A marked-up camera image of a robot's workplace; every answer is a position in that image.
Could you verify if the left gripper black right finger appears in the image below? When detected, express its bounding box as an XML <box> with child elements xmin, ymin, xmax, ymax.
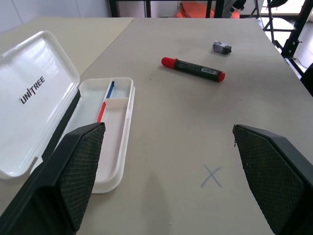
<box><xmin>231</xmin><ymin>124</ymin><xmax>313</xmax><ymax>235</ymax></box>

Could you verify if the white open pencil case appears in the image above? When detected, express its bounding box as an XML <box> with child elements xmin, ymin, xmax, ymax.
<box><xmin>0</xmin><ymin>30</ymin><xmax>136</xmax><ymax>194</ymax></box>

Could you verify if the black metal frame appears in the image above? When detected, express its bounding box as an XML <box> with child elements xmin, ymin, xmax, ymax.
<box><xmin>109</xmin><ymin>0</ymin><xmax>224</xmax><ymax>19</ymax></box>

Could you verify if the orange object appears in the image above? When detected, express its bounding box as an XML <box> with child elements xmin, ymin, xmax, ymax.
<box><xmin>175</xmin><ymin>2</ymin><xmax>242</xmax><ymax>20</ymax></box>

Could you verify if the black metal stand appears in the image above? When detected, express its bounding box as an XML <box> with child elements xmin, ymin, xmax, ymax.
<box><xmin>259</xmin><ymin>0</ymin><xmax>313</xmax><ymax>79</ymax></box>

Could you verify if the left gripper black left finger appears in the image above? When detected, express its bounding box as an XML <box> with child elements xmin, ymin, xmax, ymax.
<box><xmin>0</xmin><ymin>121</ymin><xmax>106</xmax><ymax>235</ymax></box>

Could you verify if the black marker with red cap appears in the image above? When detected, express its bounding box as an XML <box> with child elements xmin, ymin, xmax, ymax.
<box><xmin>160</xmin><ymin>56</ymin><xmax>226</xmax><ymax>83</ymax></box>

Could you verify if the small grey eraser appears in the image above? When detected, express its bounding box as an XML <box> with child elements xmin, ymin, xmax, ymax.
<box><xmin>211</xmin><ymin>41</ymin><xmax>232</xmax><ymax>55</ymax></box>

